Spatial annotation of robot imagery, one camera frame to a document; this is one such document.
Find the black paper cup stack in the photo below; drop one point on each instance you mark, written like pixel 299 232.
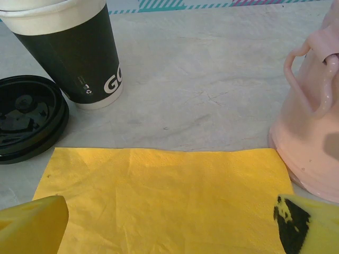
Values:
pixel 71 53

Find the yellow paper napkin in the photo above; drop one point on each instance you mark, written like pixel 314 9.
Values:
pixel 159 198

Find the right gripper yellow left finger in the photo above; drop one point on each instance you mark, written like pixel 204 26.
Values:
pixel 29 227

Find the pink cup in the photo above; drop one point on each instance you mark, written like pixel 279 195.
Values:
pixel 304 148

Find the black plastic cup lid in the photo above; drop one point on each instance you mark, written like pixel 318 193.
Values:
pixel 31 119

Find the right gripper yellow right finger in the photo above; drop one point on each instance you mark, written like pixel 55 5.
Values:
pixel 317 230

